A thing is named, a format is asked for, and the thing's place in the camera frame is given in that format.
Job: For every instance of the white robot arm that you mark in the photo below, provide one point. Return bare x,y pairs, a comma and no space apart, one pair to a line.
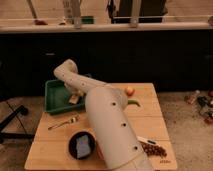
104,105

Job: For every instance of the green plastic tray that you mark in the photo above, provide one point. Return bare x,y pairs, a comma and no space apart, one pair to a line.
57,98

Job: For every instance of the green pepper toy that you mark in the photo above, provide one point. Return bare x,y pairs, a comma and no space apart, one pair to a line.
133,102

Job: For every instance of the red grapes bunch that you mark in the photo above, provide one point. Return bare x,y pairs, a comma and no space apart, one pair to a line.
154,150

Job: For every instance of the white knife black handle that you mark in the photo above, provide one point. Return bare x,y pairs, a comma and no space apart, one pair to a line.
145,140

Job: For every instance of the green box on counter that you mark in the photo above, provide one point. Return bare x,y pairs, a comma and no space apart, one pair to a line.
87,20

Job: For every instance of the clutter pile on floor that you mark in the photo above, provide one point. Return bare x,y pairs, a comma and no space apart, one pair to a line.
205,104

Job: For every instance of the blue sponge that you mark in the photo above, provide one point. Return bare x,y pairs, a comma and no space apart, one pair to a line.
82,146

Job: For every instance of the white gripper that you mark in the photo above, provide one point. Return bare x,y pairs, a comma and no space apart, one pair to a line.
74,91

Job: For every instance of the black stand base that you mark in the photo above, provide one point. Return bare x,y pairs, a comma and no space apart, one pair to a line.
3,135

